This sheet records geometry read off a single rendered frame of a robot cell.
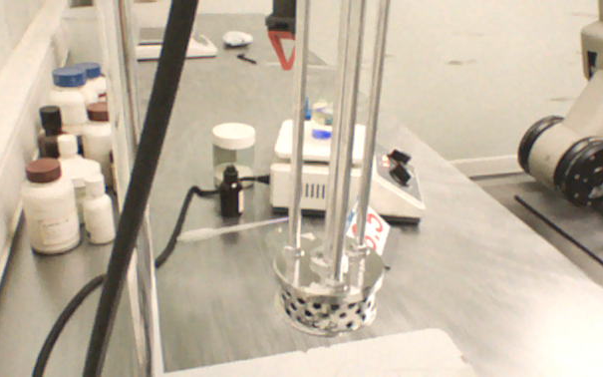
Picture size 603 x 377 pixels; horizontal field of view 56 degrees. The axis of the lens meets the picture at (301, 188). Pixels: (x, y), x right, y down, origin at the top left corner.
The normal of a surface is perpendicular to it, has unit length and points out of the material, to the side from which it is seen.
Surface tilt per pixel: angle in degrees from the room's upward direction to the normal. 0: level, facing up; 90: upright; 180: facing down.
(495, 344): 0
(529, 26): 90
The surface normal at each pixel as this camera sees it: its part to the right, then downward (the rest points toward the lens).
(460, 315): 0.04, -0.89
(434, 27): 0.28, 0.44
